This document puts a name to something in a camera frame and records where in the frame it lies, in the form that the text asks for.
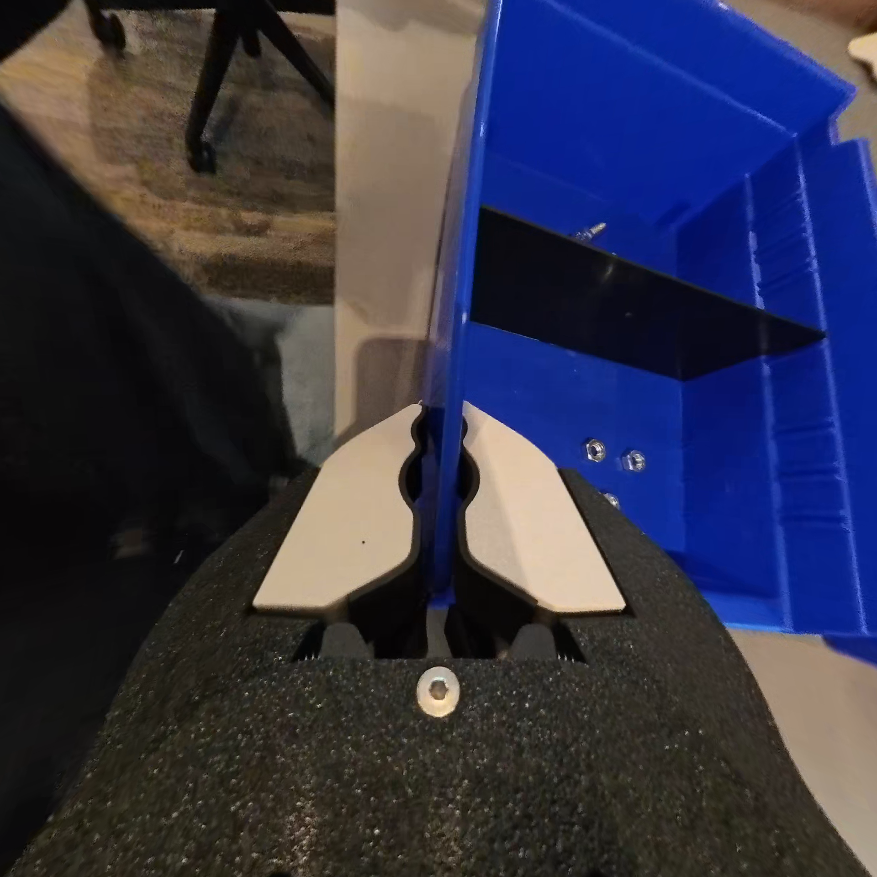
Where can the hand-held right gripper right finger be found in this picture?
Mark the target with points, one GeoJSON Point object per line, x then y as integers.
{"type": "Point", "coordinates": [534, 534]}

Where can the black divider plate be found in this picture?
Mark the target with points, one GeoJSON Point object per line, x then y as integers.
{"type": "Point", "coordinates": [616, 294]}

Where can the black office chair base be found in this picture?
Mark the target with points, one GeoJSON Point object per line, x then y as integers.
{"type": "Point", "coordinates": [219, 68]}

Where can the steel hex nut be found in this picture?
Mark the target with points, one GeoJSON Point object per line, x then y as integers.
{"type": "Point", "coordinates": [593, 449]}
{"type": "Point", "coordinates": [634, 460]}
{"type": "Point", "coordinates": [612, 500]}

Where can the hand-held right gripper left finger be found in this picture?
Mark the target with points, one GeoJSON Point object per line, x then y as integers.
{"type": "Point", "coordinates": [342, 521]}

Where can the blue plastic bin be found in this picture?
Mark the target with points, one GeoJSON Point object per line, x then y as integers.
{"type": "Point", "coordinates": [616, 103]}

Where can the steel bolt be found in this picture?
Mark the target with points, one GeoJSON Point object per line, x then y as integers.
{"type": "Point", "coordinates": [588, 231]}

